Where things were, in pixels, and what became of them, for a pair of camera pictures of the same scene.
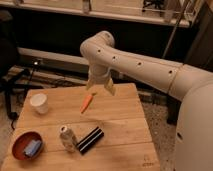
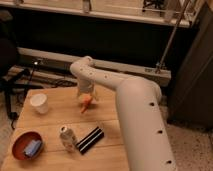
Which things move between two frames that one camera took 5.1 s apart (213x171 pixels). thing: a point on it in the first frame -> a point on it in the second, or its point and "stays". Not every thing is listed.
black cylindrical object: [90, 140] stays
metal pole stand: [175, 32] stays
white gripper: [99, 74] -> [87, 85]
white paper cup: [40, 103] stays
